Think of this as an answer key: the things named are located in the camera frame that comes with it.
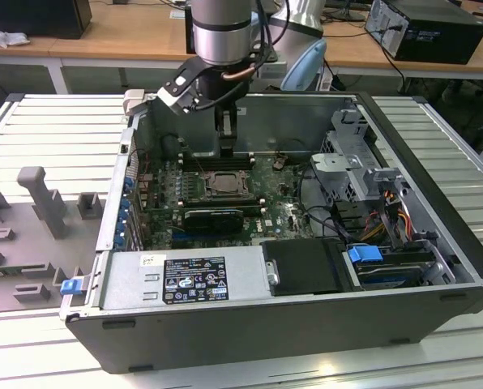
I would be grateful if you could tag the black open PC case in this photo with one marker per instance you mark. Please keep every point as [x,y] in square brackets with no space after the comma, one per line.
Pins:
[225,340]

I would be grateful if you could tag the black desktop computer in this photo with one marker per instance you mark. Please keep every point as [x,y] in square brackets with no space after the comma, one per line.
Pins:
[436,32]

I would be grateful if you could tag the black RAM slot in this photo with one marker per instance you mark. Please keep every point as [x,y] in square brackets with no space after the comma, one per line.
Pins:
[221,200]
[197,156]
[201,165]

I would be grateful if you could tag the blue plastic case latch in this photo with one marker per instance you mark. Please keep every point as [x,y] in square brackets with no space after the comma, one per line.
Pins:
[71,287]

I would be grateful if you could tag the silver square CPU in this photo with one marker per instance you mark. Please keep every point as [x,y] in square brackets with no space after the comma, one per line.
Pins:
[227,181]

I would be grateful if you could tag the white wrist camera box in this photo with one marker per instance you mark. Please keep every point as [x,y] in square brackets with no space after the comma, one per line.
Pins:
[176,97]

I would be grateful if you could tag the pale blue teach pendant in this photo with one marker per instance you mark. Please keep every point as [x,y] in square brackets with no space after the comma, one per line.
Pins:
[304,69]

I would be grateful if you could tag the CPU socket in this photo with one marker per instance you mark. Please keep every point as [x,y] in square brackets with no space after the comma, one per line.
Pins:
[204,193]

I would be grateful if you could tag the black box on desk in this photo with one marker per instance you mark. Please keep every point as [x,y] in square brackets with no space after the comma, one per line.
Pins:
[35,16]

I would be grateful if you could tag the blue expansion card clips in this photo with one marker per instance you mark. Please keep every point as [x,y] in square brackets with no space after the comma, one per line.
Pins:
[124,210]

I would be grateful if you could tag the grey case hinge latch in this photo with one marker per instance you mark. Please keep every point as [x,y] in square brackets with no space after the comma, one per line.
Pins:
[133,101]

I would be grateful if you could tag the grey power supply unit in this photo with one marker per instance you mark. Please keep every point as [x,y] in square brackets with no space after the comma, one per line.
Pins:
[124,283]

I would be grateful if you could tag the green motherboard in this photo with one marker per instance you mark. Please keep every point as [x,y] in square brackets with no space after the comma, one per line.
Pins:
[282,210]

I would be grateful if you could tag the grey metal drive cage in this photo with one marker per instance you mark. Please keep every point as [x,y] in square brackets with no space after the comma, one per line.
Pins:
[347,170]

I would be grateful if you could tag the hard disk in bay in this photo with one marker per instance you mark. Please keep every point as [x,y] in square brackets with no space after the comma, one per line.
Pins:
[391,277]

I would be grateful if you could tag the wooden desk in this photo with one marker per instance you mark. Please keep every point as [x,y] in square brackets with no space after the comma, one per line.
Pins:
[124,32]

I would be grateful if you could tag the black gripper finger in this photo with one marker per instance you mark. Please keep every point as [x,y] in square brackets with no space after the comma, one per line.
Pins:
[226,133]

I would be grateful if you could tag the black plastic shroud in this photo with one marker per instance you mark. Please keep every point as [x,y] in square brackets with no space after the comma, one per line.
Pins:
[302,267]

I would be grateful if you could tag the grey parts rack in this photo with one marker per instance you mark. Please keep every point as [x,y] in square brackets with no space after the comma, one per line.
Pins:
[47,202]

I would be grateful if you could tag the black graphics card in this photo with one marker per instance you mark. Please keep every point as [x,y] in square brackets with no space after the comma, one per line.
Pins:
[213,222]

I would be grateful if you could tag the crumpled white paper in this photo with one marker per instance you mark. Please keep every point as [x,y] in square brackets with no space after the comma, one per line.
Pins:
[4,37]

